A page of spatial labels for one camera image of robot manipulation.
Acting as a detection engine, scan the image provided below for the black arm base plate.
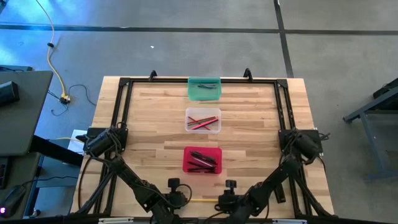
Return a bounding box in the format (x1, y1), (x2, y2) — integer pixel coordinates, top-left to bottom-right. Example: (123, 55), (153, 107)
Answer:
(278, 129), (324, 155)
(83, 126), (129, 153)

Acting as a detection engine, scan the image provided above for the black device on desk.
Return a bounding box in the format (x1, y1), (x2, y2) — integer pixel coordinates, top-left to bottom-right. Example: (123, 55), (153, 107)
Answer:
(0, 81), (21, 108)

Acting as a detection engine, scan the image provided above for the white edge bracket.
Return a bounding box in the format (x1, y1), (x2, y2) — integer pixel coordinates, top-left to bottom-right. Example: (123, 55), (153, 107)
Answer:
(98, 217), (135, 224)
(272, 218), (308, 224)

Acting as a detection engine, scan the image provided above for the black aluminium table frame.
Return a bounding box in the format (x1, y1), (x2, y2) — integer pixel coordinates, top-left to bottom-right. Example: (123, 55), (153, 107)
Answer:
(70, 68), (336, 219)

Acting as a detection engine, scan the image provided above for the thin black floor cable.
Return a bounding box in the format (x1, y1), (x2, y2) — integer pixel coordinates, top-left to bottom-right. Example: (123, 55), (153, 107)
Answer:
(49, 83), (97, 118)

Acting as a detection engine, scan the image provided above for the pink-red pencil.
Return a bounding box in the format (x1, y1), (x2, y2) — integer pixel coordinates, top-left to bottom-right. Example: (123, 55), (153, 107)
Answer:
(190, 118), (220, 131)

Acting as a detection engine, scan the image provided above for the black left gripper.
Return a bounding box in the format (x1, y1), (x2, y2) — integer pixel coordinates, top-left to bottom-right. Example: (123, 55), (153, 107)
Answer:
(166, 177), (193, 209)

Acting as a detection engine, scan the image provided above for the black computer mouse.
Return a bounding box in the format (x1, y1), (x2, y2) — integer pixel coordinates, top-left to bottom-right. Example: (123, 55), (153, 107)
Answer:
(0, 185), (27, 219)

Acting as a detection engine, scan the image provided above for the white paper sheet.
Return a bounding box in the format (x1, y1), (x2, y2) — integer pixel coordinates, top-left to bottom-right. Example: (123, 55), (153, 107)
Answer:
(68, 129), (89, 156)

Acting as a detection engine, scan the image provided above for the green pencil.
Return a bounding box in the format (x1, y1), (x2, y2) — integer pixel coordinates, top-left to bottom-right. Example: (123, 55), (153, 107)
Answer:
(187, 116), (218, 125)

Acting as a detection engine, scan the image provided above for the yellow floor cable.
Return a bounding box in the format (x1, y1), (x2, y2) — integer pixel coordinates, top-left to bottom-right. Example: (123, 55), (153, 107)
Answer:
(35, 0), (72, 105)

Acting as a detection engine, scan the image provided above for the dark keyboard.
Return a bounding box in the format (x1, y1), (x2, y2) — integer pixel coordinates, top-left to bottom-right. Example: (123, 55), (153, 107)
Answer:
(0, 157), (9, 190)

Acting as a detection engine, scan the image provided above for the clear plastic bin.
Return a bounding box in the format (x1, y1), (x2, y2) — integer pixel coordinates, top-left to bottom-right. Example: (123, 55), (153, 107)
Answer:
(185, 107), (222, 134)

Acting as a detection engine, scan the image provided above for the grey desk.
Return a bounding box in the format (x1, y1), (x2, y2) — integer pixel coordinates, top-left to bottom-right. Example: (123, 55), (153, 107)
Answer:
(0, 70), (53, 157)

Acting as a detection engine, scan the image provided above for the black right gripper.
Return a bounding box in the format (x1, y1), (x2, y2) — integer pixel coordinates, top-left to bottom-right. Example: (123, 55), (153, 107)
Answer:
(218, 179), (246, 213)

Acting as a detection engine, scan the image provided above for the black desk support beam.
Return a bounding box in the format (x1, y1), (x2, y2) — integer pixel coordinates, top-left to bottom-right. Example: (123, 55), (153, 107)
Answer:
(29, 134), (85, 168)

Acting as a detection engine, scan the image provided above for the blue-grey metal table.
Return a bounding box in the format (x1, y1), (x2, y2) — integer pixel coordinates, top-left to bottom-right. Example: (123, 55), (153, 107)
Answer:
(343, 77), (398, 184)

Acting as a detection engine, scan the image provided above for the red pencil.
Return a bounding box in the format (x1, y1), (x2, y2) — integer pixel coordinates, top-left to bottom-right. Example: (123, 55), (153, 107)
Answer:
(187, 116), (218, 124)
(188, 115), (212, 131)

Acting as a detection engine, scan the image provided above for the pink-red plastic bin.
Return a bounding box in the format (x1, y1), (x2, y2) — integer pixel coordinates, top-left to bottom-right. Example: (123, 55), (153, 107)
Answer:
(182, 146), (223, 174)

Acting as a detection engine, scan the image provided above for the green plastic bin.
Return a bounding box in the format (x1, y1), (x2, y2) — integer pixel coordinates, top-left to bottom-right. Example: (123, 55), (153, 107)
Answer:
(187, 77), (222, 101)

